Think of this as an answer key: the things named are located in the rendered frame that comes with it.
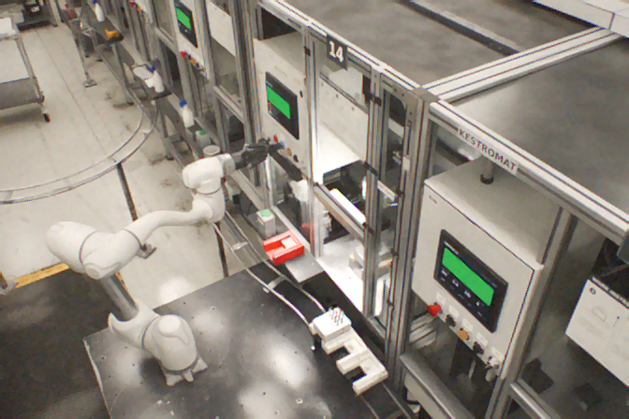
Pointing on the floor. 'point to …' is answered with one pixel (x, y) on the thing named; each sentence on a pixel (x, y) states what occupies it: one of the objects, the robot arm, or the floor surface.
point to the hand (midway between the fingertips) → (274, 147)
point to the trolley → (21, 92)
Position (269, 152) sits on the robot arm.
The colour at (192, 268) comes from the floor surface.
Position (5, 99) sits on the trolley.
